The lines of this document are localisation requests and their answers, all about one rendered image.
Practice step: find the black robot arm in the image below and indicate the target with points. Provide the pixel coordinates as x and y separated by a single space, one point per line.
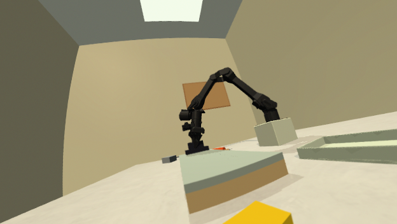
260 101

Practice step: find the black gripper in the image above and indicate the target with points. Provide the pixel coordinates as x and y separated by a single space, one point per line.
195 133

